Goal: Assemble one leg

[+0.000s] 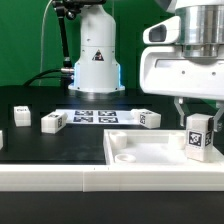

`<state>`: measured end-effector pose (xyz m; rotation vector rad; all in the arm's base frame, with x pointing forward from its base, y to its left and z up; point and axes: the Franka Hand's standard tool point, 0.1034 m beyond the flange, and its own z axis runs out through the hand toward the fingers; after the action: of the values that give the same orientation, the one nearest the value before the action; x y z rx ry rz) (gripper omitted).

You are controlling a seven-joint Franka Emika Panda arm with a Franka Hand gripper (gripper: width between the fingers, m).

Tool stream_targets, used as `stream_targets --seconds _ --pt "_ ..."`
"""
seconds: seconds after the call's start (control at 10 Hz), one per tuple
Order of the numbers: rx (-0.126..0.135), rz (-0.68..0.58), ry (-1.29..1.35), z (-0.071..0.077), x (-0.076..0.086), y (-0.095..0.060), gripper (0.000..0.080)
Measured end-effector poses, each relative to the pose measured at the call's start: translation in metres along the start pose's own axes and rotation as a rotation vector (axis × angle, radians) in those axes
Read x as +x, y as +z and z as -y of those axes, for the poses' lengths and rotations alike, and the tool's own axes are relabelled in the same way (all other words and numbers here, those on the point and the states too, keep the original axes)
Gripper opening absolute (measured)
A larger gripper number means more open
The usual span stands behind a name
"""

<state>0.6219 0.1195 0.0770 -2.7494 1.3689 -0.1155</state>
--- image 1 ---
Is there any white obstacle fence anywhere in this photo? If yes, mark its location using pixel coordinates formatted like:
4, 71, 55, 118
0, 165, 224, 192

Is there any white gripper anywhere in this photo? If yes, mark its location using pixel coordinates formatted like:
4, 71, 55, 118
140, 16, 224, 132

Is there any white square tabletop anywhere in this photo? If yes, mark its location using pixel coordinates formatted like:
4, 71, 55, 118
103, 129, 224, 166

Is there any white part left edge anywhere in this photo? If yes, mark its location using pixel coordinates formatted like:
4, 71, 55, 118
0, 130, 3, 150

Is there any printed marker sheet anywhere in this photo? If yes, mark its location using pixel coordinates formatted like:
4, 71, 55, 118
57, 109, 137, 125

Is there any black cable bundle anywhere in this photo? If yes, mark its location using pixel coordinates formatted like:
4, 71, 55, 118
23, 68, 75, 87

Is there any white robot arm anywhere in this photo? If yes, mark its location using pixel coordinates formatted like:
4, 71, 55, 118
71, 0, 224, 131

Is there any black camera stand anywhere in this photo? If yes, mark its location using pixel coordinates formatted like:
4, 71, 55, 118
52, 0, 107, 68

